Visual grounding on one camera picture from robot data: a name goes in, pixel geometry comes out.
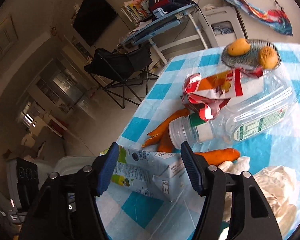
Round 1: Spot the blue juice carton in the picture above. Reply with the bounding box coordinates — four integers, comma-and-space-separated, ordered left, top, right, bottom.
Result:
111, 146, 190, 202

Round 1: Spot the cream plastic bag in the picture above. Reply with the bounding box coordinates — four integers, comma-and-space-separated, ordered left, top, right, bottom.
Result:
218, 157, 298, 237

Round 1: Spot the red snack bag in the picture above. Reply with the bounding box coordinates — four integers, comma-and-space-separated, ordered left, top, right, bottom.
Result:
181, 66, 263, 121

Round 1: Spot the blue checkered plastic tablecloth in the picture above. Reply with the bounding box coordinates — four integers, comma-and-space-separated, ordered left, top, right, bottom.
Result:
97, 43, 300, 239

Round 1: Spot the clear plastic bottle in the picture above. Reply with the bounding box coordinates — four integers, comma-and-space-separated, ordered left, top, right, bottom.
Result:
168, 72, 296, 149

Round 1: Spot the black folding camp chair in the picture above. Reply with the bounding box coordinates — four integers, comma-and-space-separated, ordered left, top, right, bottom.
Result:
84, 44, 159, 109

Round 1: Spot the glass fruit plate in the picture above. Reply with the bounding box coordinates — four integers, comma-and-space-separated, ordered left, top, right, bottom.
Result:
221, 39, 281, 69

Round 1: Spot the yellow mango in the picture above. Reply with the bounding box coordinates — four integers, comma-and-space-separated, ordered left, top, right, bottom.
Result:
227, 38, 250, 56

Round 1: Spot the blue glass desk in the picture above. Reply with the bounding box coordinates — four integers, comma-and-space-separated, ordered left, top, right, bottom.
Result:
120, 3, 209, 64

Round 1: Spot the white folding step stool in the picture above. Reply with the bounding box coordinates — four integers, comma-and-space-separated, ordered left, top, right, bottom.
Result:
198, 6, 245, 48

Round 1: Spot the black television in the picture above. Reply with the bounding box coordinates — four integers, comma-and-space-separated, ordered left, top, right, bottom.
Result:
72, 0, 118, 46

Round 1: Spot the stack of books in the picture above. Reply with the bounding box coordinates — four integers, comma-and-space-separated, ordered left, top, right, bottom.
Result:
121, 0, 150, 24

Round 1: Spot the colorful kite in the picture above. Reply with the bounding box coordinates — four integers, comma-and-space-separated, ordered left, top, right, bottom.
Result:
225, 0, 293, 36

